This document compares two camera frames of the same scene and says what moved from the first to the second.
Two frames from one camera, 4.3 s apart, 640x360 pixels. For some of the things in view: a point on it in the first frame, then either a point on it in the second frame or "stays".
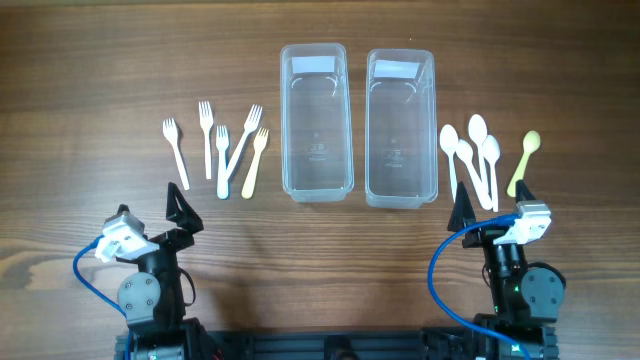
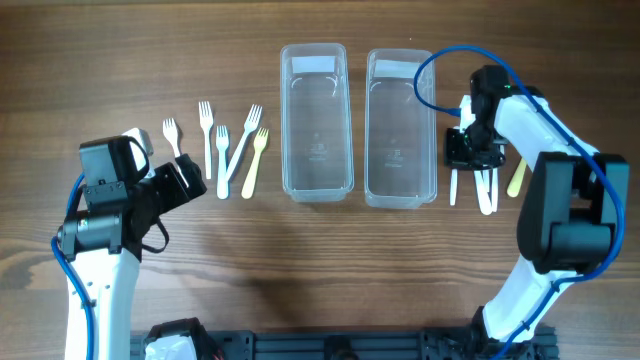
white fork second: x=206 y=120 stays
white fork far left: x=170 y=131 stays
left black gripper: x=163 y=238 -> x=173 y=182
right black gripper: x=485 y=235 -> x=473 y=156
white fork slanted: x=251 y=124 stays
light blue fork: x=222 y=140 stays
